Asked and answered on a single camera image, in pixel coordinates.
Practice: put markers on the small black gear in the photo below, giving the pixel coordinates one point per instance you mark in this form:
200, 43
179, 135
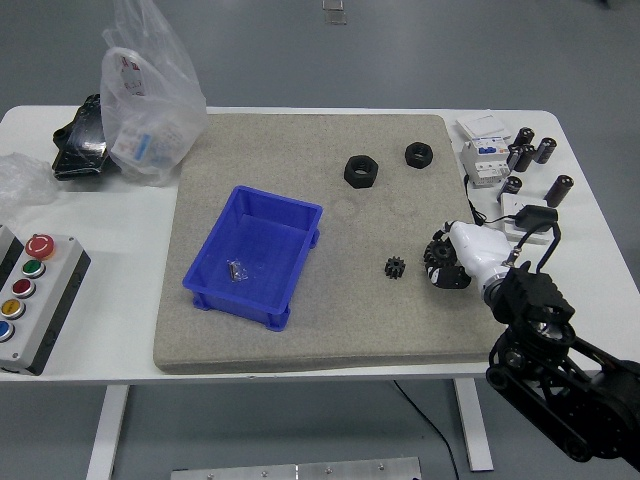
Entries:
395, 269

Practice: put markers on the small clear screw bag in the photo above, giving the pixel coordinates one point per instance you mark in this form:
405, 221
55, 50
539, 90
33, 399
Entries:
236, 270

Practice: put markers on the grey-brown felt mat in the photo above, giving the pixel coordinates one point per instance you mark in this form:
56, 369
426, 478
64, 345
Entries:
320, 320

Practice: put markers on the clear plastic bag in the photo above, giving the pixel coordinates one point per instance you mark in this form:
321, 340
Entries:
150, 100

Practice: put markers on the clear floor socket cover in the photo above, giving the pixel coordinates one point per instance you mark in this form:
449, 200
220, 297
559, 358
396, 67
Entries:
334, 12

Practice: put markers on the white wall switch plate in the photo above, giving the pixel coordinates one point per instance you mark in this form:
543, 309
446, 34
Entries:
482, 126

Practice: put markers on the crumpled clear plastic wrap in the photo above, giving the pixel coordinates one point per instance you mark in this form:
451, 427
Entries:
22, 182

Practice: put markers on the small black hex nut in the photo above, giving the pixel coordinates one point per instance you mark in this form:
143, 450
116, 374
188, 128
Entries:
419, 154

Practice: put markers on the white circuit breaker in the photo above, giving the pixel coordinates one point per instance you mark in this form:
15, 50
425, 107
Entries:
484, 162

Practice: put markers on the white table leg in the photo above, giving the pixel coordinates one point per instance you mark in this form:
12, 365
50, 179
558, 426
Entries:
475, 425
107, 430

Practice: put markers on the blue push button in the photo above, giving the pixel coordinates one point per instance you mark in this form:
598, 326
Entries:
4, 331

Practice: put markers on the large black hex nut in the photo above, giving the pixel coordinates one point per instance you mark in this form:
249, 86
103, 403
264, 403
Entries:
361, 171

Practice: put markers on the grey push-button control box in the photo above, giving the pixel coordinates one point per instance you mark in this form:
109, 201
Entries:
55, 310

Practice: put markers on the white socket plate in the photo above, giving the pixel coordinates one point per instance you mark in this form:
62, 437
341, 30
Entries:
512, 205

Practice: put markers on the black cylindrical capacitor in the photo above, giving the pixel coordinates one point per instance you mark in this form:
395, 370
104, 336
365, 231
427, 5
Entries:
546, 150
510, 186
514, 156
559, 190
527, 158
525, 136

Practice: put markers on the yellow push button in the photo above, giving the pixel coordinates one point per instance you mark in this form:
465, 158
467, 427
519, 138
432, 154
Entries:
11, 308

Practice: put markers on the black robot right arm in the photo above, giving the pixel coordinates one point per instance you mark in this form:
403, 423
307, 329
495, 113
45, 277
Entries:
540, 310

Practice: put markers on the blue plastic bin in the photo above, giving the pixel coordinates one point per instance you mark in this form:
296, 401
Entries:
260, 245

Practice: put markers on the black wrapped metal part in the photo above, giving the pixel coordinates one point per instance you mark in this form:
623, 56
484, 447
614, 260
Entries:
80, 145

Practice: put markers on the white blue carton box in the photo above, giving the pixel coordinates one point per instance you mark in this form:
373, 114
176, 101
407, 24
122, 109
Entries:
131, 145

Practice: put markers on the red emergency stop button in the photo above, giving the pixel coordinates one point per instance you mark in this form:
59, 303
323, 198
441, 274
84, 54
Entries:
40, 245

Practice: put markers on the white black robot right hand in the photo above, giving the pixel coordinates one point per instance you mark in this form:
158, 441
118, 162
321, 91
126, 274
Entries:
479, 247

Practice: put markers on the red push button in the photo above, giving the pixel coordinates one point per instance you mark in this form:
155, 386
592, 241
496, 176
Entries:
23, 288

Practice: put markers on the green push button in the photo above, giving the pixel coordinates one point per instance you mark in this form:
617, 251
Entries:
33, 268

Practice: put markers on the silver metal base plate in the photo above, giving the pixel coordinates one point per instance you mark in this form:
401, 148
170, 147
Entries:
295, 471

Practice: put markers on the black plug adapter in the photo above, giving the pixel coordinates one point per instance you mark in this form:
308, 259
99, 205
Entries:
537, 217

